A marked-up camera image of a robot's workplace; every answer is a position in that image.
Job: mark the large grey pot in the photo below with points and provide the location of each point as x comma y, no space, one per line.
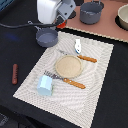
90,12

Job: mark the brown grilled sausage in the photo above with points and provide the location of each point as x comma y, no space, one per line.
15,74

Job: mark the beige woven placemat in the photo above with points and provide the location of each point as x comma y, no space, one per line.
68,106

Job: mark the red tomato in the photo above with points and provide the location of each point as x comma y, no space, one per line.
62,25

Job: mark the wooden handled fork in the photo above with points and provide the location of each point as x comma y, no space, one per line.
66,80

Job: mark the pink toy stove top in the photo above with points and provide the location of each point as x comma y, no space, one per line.
105,27

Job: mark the wooden handled knife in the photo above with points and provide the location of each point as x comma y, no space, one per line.
80,56

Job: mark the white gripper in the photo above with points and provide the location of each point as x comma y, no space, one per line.
65,11

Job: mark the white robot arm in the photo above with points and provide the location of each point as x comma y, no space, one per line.
54,11

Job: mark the beige bowl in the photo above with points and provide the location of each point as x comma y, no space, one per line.
123,16

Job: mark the round wooden plate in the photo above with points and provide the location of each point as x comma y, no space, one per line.
69,66

